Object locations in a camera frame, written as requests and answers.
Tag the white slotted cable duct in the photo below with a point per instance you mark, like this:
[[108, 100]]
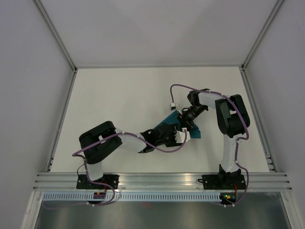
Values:
[[133, 196]]

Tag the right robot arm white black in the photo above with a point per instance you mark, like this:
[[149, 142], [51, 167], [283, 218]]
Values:
[[233, 121]]

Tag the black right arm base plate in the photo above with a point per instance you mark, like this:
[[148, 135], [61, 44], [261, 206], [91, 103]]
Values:
[[214, 182]]

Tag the teal cloth napkin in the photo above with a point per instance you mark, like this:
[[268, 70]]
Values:
[[172, 119]]

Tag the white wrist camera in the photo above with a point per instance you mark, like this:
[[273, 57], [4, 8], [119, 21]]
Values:
[[182, 136], [176, 107]]

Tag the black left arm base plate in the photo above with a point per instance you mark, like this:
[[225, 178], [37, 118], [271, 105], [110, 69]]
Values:
[[106, 182]]

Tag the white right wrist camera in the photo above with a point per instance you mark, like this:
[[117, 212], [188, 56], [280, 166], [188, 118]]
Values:
[[176, 107]]

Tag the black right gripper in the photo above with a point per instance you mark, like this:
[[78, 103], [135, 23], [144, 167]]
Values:
[[185, 122]]

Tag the aluminium frame rail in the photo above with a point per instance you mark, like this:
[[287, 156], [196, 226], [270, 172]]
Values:
[[192, 182]]

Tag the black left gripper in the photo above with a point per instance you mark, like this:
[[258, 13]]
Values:
[[173, 143]]

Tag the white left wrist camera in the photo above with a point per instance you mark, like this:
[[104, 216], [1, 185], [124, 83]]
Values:
[[182, 136]]

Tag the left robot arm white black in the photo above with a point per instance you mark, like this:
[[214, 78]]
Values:
[[96, 154]]

